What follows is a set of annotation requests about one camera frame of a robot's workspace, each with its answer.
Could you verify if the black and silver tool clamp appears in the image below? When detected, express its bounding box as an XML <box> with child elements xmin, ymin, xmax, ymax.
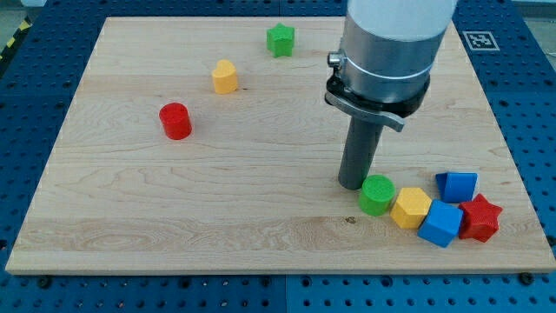
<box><xmin>324</xmin><ymin>75</ymin><xmax>430</xmax><ymax>132</ymax></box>

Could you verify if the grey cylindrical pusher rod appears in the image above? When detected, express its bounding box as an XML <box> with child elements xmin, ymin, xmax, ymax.
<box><xmin>338</xmin><ymin>117</ymin><xmax>383</xmax><ymax>190</ymax></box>

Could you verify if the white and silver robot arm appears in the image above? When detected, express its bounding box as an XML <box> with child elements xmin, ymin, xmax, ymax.
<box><xmin>325</xmin><ymin>0</ymin><xmax>457</xmax><ymax>190</ymax></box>

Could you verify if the green star block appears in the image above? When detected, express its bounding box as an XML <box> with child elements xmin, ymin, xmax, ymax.
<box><xmin>266</xmin><ymin>23</ymin><xmax>295</xmax><ymax>57</ymax></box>

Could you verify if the red star block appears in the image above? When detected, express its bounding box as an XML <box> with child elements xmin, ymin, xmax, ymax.
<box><xmin>459</xmin><ymin>194</ymin><xmax>503</xmax><ymax>243</ymax></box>

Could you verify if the green cylinder block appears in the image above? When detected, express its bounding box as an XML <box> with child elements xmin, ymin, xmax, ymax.
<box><xmin>358</xmin><ymin>175</ymin><xmax>395</xmax><ymax>216</ymax></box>

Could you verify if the yellow hexagon block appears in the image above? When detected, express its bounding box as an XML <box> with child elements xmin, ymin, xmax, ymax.
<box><xmin>390</xmin><ymin>187</ymin><xmax>432</xmax><ymax>229</ymax></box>

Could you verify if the blue triangular prism block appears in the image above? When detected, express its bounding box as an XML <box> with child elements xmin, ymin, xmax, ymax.
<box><xmin>435</xmin><ymin>172</ymin><xmax>479</xmax><ymax>203</ymax></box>

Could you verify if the fiducial marker tag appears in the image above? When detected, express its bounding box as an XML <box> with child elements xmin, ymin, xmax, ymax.
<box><xmin>463</xmin><ymin>30</ymin><xmax>500</xmax><ymax>51</ymax></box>

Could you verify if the blue cube block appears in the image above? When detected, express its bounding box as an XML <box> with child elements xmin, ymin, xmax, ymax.
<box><xmin>417</xmin><ymin>200</ymin><xmax>464</xmax><ymax>248</ymax></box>

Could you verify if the yellow heart block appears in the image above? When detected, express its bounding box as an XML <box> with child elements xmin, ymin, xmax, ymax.
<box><xmin>211</xmin><ymin>59</ymin><xmax>238</xmax><ymax>95</ymax></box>

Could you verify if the wooden board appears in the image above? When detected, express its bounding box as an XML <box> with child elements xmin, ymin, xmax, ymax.
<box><xmin>6</xmin><ymin>17</ymin><xmax>555</xmax><ymax>276</ymax></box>

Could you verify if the red cylinder block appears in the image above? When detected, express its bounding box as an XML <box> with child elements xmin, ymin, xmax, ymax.
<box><xmin>159</xmin><ymin>103</ymin><xmax>193</xmax><ymax>140</ymax></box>

